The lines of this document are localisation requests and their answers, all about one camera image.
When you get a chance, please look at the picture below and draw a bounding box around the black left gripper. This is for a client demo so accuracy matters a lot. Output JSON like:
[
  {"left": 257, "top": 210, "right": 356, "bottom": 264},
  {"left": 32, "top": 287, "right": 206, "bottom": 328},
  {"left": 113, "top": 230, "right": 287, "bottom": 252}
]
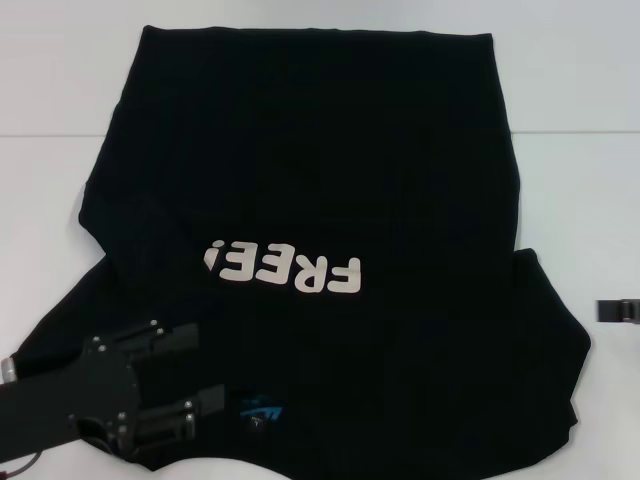
[{"left": 0, "top": 319, "right": 229, "bottom": 454}]

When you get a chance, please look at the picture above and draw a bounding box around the black T-shirt with FREE print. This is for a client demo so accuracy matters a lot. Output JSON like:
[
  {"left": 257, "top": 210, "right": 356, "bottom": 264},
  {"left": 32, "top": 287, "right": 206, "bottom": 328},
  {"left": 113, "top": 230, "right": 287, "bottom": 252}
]
[{"left": 9, "top": 24, "right": 594, "bottom": 474}]

